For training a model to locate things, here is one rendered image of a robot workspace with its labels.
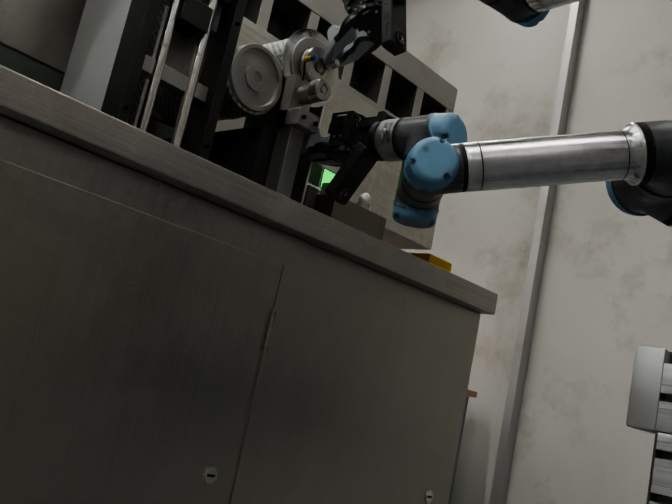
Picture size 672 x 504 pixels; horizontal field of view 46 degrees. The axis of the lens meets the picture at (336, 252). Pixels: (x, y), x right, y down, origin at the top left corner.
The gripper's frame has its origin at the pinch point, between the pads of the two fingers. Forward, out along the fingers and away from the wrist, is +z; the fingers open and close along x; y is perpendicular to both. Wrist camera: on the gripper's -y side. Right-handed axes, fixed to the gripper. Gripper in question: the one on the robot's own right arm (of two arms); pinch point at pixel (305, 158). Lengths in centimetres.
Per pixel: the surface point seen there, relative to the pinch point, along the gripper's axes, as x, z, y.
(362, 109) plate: -43, 30, 32
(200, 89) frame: 36.3, -14.3, -3.7
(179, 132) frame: 38.4, -15.0, -11.6
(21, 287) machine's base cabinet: 61, -29, -40
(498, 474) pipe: -277, 108, -63
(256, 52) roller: 19.1, -2.3, 12.8
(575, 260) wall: -284, 87, 56
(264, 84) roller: 16.1, -2.8, 8.0
